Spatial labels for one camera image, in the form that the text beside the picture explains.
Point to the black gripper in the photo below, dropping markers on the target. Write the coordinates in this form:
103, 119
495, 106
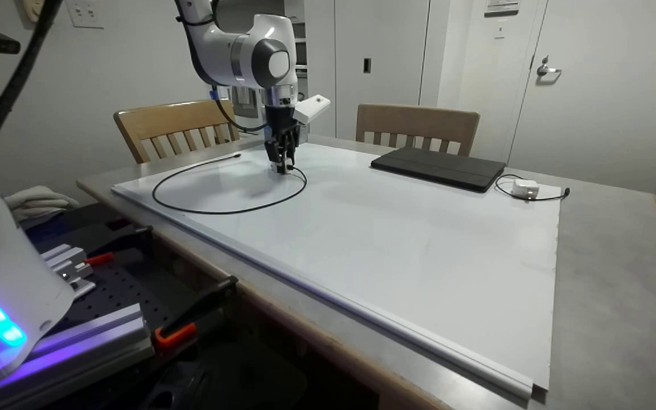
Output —
282, 134

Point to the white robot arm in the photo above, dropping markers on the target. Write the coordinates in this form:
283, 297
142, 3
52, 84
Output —
264, 58

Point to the dark wooden chair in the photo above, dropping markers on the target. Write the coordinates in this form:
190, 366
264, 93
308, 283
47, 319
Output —
429, 128

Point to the light wooden chair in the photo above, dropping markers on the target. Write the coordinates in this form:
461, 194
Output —
189, 126

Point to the black laptop sleeve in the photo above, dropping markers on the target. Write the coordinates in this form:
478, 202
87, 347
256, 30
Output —
439, 167

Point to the white whiteboard on table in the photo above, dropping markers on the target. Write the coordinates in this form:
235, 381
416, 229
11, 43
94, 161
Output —
464, 276

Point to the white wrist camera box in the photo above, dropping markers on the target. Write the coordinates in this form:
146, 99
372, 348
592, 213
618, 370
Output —
312, 108

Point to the orange handled clamp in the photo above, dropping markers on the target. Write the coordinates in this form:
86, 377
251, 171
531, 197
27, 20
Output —
183, 327

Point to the small white charger with cable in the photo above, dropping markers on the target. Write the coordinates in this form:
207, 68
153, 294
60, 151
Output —
527, 190

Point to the silver door handle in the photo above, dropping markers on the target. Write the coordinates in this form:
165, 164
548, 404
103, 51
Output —
548, 74

